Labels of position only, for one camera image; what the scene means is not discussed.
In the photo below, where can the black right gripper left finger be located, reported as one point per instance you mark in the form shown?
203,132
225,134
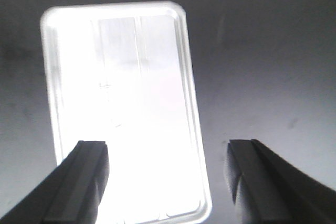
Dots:
71,193

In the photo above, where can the gray metal tray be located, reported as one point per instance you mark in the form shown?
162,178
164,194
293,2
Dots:
122,74

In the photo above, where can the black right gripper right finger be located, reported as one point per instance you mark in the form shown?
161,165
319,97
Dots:
265,188

